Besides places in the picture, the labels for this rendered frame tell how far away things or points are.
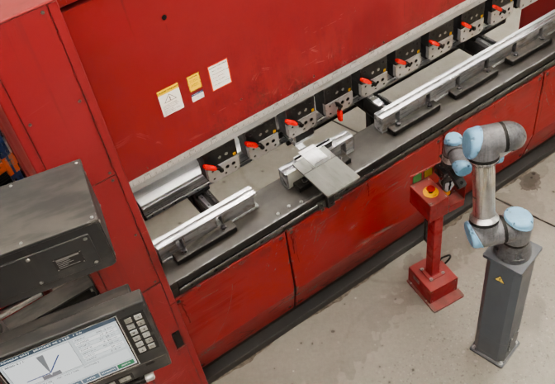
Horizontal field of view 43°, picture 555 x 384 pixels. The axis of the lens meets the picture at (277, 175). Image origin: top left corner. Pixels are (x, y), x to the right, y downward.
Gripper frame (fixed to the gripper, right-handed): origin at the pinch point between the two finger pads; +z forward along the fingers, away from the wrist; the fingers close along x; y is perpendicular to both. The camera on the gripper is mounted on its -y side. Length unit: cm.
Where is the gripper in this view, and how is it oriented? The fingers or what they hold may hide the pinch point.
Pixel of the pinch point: (448, 191)
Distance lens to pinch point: 337.7
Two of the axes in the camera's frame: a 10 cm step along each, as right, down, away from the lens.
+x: -8.7, 4.2, -2.5
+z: 0.8, 6.4, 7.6
